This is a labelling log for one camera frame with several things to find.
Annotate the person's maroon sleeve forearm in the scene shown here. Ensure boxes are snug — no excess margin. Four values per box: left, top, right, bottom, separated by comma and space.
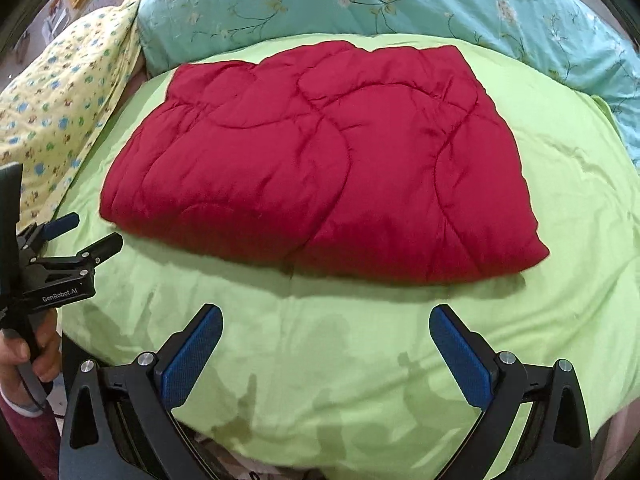
1, 392, 61, 480

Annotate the person's left hand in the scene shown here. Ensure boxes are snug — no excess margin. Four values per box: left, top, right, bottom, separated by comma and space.
1, 310, 62, 411

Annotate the yellow cartoon print quilt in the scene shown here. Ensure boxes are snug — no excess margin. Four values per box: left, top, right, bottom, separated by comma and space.
1, 0, 141, 229

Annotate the light green bed cover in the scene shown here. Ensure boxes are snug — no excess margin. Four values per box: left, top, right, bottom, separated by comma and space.
60, 42, 639, 479

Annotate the red quilted puffer coat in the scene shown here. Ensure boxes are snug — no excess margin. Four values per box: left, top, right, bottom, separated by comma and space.
100, 40, 549, 284

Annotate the teal floral quilt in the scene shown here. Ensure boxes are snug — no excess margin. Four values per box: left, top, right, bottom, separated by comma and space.
138, 0, 639, 158

